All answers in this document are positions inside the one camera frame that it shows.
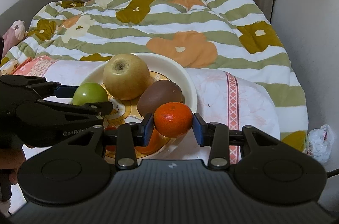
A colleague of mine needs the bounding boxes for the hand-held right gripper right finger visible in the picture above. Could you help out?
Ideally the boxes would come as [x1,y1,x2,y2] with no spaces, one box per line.
[193,113,281,170]

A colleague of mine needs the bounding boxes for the person's left hand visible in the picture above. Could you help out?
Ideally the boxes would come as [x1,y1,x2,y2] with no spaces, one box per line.
[0,147,26,185]

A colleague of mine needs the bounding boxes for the white plastic bag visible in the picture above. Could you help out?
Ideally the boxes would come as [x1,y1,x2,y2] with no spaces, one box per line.
[307,124,336,164]

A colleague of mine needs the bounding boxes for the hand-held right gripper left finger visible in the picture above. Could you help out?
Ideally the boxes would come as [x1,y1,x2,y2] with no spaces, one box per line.
[67,112,155,170]

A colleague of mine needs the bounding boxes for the grey upholstered headboard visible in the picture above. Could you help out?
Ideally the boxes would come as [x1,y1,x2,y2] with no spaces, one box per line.
[0,0,58,38]

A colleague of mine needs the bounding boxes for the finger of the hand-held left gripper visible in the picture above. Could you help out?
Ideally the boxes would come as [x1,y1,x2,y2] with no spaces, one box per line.
[36,99,113,119]
[40,82,78,98]

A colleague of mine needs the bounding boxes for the cream cartoon bowl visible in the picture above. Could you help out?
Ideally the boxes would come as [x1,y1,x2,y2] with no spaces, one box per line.
[72,53,198,159]

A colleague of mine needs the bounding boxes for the brown kiwi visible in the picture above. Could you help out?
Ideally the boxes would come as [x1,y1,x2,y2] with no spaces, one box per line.
[137,80,184,119]

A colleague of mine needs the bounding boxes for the striped floral blanket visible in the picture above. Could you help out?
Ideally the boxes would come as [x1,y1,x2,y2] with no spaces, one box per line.
[0,0,309,151]

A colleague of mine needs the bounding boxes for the green apple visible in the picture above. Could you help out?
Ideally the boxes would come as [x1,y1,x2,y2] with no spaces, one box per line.
[72,82,109,106]

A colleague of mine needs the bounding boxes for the tissue packet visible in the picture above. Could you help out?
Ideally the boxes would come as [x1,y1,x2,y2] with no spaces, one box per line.
[0,60,21,75]

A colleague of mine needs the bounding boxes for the pink floral cloth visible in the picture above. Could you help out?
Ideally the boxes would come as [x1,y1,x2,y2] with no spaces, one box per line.
[12,55,281,165]

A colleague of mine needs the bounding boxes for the large yellow apple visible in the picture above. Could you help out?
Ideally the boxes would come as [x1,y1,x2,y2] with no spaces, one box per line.
[103,54,150,101]

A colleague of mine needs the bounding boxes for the pink plush toy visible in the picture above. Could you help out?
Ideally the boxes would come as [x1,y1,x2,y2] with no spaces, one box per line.
[2,20,28,49]

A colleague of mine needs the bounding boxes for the small mandarin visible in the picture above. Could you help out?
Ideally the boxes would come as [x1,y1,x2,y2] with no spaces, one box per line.
[154,102,193,138]

